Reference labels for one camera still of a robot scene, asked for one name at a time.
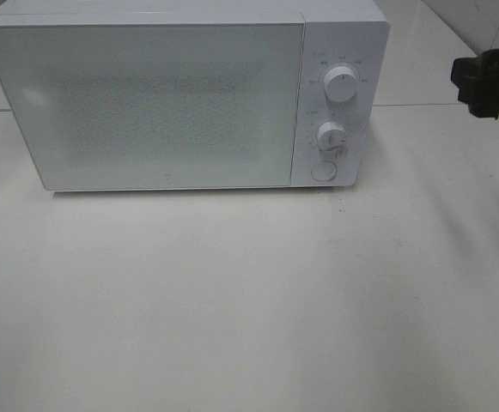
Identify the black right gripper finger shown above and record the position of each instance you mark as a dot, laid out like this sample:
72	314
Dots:
482	70
481	102

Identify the white timer knob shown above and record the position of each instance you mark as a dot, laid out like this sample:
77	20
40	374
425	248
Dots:
330	136

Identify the round white door button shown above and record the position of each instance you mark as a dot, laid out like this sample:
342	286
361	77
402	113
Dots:
324	171

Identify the white microwave door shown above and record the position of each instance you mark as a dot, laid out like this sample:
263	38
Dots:
140	108

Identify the upper white power knob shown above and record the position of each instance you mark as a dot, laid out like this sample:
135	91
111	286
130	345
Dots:
340	82

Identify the white microwave oven body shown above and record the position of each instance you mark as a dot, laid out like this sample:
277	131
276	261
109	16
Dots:
334	32

